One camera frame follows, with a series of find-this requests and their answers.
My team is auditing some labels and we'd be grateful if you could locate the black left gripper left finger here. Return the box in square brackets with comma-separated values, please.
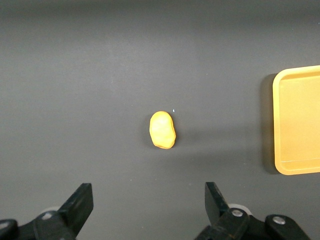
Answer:
[0, 182, 94, 240]

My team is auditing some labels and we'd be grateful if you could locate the yellow potato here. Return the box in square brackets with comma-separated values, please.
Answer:
[149, 110, 177, 150]

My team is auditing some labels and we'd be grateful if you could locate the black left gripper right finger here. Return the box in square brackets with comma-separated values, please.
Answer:
[194, 181, 312, 240]

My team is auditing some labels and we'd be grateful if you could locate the yellow plastic tray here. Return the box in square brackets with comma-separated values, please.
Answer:
[272, 64, 320, 176]

